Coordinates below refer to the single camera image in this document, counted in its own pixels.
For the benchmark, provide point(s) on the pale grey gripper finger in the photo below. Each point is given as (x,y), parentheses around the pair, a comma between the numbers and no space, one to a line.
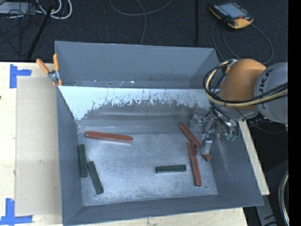
(206,147)

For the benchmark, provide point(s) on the red-brown flat block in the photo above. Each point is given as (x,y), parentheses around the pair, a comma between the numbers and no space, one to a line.
(108,136)
(189,133)
(195,166)

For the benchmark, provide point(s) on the dark green flat block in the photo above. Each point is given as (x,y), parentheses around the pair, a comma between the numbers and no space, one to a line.
(170,168)
(82,160)
(95,178)

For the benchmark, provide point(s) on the grey metal bin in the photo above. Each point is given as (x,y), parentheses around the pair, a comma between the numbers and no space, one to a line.
(141,163)

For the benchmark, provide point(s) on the pale wood flat board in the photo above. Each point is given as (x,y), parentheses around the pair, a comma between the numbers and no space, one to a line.
(35,145)

